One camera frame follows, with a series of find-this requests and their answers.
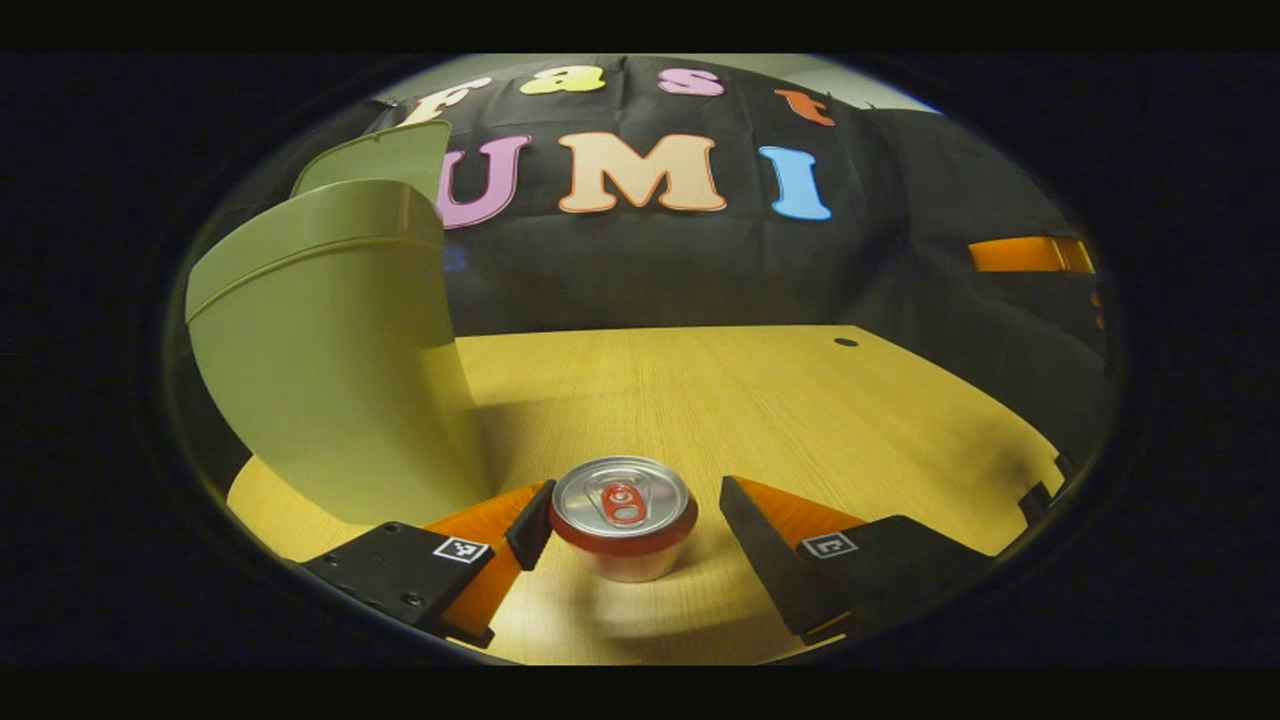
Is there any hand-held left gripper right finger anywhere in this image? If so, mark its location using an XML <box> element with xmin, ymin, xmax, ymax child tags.
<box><xmin>718</xmin><ymin>475</ymin><xmax>997</xmax><ymax>647</ymax></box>

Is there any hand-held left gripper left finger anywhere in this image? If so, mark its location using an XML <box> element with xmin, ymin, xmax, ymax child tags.
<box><xmin>298</xmin><ymin>480</ymin><xmax>557</xmax><ymax>649</ymax></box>

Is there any red pop can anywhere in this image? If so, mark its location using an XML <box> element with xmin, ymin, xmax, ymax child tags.
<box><xmin>548</xmin><ymin>455</ymin><xmax>700</xmax><ymax>584</ymax></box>

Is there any green desktop garbage bin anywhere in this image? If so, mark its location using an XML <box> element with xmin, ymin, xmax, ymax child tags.
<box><xmin>184</xmin><ymin>120</ymin><xmax>493</xmax><ymax>528</ymax></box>

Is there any wooden desktop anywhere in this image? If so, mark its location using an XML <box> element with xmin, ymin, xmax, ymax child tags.
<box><xmin>228</xmin><ymin>324</ymin><xmax>1067</xmax><ymax>666</ymax></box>

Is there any black backdrop cloth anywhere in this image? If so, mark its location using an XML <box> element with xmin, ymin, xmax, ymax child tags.
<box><xmin>190</xmin><ymin>55</ymin><xmax>1122</xmax><ymax>451</ymax></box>

